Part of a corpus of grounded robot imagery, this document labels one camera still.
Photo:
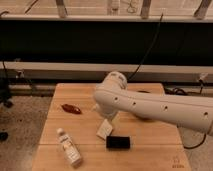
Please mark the clear plastic bottle white label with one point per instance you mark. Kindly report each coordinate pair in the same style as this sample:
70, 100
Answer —
73, 155

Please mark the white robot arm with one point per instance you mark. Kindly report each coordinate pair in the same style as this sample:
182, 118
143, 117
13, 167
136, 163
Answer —
112, 96

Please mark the beige rectangular block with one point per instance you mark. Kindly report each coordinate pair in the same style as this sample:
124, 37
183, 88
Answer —
105, 129

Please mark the black rectangular box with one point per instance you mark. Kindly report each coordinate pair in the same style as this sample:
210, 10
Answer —
117, 142

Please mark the grey metal wall rail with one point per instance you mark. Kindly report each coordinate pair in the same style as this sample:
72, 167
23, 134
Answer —
92, 71

